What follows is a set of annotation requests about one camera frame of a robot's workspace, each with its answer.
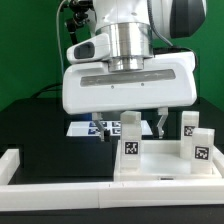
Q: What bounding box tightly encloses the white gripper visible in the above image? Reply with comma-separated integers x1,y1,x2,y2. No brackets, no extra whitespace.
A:
62,34,197,142

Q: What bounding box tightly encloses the white square tabletop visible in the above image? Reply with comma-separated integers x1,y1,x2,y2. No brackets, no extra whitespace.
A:
114,140,224,182

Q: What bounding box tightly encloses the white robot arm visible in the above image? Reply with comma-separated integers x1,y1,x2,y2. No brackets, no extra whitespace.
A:
62,0,207,140

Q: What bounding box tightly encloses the white marker tag sheet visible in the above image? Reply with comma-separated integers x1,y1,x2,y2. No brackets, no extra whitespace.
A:
67,120,152,137

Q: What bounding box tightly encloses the white U-shaped obstacle fence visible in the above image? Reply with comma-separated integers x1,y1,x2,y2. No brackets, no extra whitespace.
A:
0,149,224,211

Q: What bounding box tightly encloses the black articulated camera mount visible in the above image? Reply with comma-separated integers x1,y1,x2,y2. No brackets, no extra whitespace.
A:
65,0,93,45

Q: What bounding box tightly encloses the white hanging cable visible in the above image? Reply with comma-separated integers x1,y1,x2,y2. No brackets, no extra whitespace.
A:
55,0,69,76

